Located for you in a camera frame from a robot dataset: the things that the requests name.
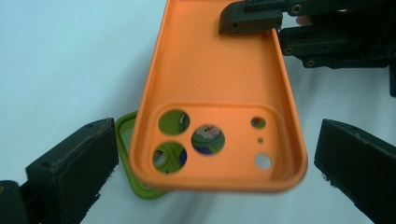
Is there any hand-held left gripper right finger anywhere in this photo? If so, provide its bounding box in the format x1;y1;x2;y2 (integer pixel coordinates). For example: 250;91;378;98
314;119;396;224

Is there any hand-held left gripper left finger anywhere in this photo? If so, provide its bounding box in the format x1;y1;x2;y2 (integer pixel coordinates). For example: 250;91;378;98
20;118;120;224

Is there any orange phone case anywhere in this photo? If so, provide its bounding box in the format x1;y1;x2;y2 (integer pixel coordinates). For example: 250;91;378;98
128;0;308;194

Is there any green clown phone case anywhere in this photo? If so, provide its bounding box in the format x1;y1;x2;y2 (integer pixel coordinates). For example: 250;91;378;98
115;109;267;200

